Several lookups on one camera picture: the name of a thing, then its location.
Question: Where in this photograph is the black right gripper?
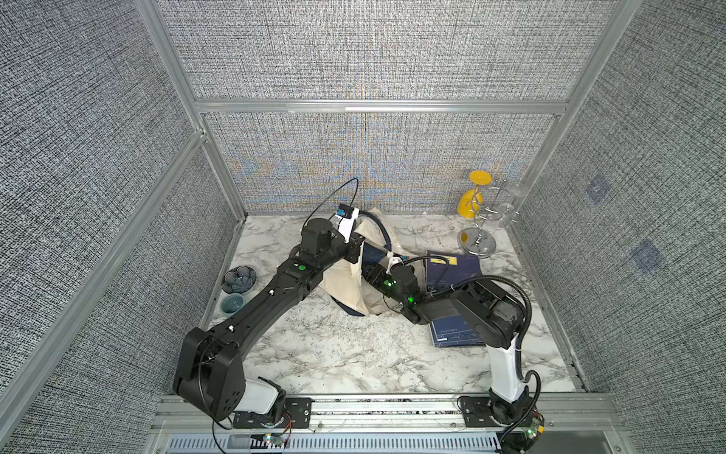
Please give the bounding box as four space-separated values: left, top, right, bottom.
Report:
358 259 408 310

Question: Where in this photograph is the dark blue book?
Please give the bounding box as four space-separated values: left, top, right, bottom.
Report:
361 242 389 274

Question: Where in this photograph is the cream canvas tote bag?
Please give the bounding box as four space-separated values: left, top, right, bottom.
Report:
320 216 400 316

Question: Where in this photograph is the purple blue book yellow label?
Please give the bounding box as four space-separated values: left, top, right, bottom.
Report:
425 251 481 291

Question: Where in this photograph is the blue book with barcode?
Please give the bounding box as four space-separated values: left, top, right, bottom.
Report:
429 315 484 348

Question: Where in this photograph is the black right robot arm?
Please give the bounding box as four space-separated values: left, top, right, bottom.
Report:
362 264 537 427

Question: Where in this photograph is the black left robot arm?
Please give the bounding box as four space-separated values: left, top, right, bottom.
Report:
173 219 365 422

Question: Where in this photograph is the dark flower shaped dish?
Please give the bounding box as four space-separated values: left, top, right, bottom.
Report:
221 266 257 294

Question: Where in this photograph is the yellow wine glass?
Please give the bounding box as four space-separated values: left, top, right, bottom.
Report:
457 170 493 219

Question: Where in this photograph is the teal ceramic cup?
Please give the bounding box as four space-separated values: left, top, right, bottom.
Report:
219 293 245 315

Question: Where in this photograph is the clear wine glass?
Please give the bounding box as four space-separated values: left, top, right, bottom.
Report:
493 180 531 228

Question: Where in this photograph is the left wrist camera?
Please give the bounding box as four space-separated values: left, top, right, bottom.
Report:
335 204 359 243

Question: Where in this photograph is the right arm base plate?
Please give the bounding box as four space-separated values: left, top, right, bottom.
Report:
457 395 512 428

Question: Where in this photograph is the black corrugated cable hose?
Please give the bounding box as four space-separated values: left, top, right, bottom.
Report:
396 254 543 449

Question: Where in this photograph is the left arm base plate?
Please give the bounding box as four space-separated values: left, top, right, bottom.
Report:
233 397 314 431

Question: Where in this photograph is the aluminium front rail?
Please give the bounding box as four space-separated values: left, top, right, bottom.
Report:
143 393 636 453

